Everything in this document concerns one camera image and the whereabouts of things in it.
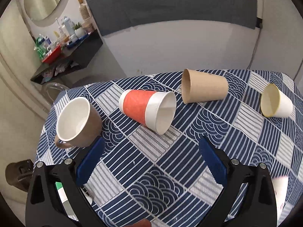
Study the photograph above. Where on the red bowl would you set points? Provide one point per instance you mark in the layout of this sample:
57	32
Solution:
52	56

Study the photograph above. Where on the left hand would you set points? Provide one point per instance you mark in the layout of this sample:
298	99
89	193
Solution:
141	223

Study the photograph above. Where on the green plastic bottle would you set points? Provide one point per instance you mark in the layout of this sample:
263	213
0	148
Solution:
40	47

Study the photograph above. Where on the brown ceramic mug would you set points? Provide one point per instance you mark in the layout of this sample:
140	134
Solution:
78	124

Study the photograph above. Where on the brown object on floor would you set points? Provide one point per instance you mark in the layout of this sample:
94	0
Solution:
18	174

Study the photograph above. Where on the small potted plant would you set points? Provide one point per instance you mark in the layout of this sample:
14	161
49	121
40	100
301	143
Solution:
79	31

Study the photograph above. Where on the white cup yellow rim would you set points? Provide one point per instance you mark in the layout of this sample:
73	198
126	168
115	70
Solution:
274	103

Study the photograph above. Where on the white spray bottle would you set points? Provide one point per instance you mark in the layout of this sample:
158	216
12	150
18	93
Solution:
69	25

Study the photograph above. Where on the brown kraft paper cup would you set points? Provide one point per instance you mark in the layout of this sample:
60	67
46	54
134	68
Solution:
197	87

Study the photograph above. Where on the orange and white paper cup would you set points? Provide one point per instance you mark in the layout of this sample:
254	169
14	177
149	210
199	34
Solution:
153	109

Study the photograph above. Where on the oval wall mirror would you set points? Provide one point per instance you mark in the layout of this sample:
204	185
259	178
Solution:
43	13

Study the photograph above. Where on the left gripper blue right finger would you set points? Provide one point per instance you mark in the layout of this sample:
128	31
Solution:
258	206

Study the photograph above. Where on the black wall shelf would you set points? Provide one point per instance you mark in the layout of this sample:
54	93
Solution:
70	60

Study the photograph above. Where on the white paper cup pink print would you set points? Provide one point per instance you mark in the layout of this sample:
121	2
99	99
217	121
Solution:
280	185

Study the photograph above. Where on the dark grey hanging cloth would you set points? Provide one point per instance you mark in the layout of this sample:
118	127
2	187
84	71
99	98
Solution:
115	15

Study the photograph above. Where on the transparent plastic chair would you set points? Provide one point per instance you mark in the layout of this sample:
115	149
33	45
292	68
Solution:
51	90

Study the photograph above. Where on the wooden woven bottle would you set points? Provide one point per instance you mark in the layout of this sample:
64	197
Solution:
84	10

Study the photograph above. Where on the beige curtain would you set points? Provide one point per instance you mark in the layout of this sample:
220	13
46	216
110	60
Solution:
23	108

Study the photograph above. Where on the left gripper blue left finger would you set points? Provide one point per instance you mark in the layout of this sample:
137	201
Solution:
44	206

